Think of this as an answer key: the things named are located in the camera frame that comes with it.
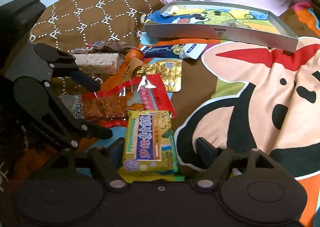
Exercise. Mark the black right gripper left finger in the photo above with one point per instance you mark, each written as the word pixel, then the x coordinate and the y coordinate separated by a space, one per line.
pixel 104 164

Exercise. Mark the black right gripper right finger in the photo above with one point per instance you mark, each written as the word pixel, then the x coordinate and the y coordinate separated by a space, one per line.
pixel 217 160

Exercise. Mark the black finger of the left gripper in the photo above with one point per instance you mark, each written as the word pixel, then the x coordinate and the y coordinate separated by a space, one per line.
pixel 47 119
pixel 64 65

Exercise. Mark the clear rice cracker bar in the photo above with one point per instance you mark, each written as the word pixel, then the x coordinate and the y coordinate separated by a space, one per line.
pixel 99 63

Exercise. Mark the yellow cracker snack packet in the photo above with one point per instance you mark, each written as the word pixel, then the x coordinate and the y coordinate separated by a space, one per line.
pixel 149 152

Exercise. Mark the red spicy tofu snack packet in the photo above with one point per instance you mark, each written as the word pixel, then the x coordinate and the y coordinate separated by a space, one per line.
pixel 110 108

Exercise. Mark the gold foil snack packet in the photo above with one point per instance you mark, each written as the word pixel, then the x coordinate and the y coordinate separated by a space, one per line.
pixel 170 71

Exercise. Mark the dark brown snack wrapper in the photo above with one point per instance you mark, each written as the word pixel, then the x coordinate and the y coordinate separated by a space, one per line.
pixel 108 47

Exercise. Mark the brown PF patterned pillow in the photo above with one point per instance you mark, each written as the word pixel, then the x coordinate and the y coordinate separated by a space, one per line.
pixel 70 24

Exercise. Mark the colourful cartoon bedsheet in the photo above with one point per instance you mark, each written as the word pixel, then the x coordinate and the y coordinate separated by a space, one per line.
pixel 261 102

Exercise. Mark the small orange fruit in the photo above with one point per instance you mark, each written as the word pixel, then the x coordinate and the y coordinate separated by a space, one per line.
pixel 136 53

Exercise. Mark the blue white snack sachet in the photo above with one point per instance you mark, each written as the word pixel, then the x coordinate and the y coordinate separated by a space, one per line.
pixel 182 51

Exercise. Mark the grey cardboard box lid tray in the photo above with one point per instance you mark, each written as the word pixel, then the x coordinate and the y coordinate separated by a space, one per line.
pixel 222 21

